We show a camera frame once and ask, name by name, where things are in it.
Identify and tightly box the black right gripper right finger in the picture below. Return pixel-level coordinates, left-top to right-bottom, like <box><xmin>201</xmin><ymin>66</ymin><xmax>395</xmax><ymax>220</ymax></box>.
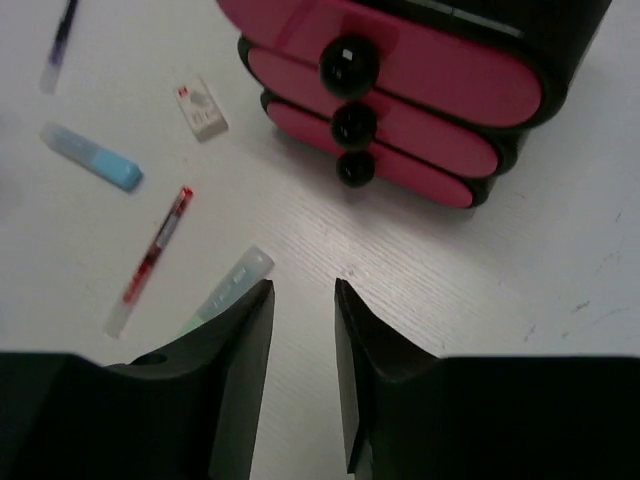
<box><xmin>334</xmin><ymin>279</ymin><xmax>447</xmax><ymax>479</ymax></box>

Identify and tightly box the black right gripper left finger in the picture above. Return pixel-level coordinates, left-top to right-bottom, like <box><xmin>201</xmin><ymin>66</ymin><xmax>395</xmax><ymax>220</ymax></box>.
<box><xmin>103</xmin><ymin>280</ymin><xmax>274</xmax><ymax>479</ymax></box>

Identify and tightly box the green highlighter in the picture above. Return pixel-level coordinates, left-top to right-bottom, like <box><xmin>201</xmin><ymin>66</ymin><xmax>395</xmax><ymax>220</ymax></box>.
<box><xmin>178</xmin><ymin>246</ymin><xmax>274</xmax><ymax>337</ymax></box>

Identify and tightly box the blue highlighter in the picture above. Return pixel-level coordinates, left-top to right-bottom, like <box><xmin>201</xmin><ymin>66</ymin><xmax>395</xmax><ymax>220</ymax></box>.
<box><xmin>40</xmin><ymin>123</ymin><xmax>143</xmax><ymax>192</ymax></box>

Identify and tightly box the pink top drawer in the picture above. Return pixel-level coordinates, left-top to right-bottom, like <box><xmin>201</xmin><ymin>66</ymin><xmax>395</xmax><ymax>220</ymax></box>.
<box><xmin>219</xmin><ymin>0</ymin><xmax>400</xmax><ymax>60</ymax></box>

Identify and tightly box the red gel pen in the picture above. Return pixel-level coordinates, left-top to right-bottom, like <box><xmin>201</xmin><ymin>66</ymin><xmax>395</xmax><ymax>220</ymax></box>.
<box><xmin>104</xmin><ymin>186</ymin><xmax>194</xmax><ymax>339</ymax></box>

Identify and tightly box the black drawer cabinet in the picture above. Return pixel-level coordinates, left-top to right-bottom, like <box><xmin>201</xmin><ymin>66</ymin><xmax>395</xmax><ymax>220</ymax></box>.
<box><xmin>235</xmin><ymin>1</ymin><xmax>609</xmax><ymax>209</ymax></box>

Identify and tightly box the white eraser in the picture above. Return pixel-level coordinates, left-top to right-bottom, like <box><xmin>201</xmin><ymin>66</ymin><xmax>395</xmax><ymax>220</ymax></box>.
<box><xmin>174</xmin><ymin>77</ymin><xmax>228</xmax><ymax>143</ymax></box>

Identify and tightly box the pink middle drawer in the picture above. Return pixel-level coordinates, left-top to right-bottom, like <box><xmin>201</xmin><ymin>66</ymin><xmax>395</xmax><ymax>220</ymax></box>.
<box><xmin>369</xmin><ymin>34</ymin><xmax>543</xmax><ymax>128</ymax></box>

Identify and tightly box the purple gel pen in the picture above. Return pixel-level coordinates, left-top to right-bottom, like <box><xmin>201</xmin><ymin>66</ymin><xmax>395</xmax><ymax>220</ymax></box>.
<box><xmin>39</xmin><ymin>0</ymin><xmax>80</xmax><ymax>95</ymax></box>

